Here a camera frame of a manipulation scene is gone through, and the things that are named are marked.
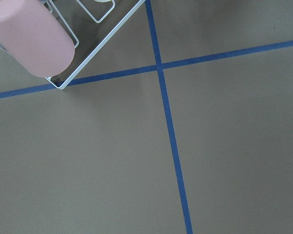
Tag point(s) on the pink cup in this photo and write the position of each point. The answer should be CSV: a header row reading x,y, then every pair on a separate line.
x,y
34,38

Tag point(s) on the white wire cup rack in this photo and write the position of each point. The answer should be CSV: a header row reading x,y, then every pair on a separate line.
x,y
90,25

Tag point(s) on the pale green cup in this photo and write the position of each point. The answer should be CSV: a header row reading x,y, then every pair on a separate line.
x,y
102,1

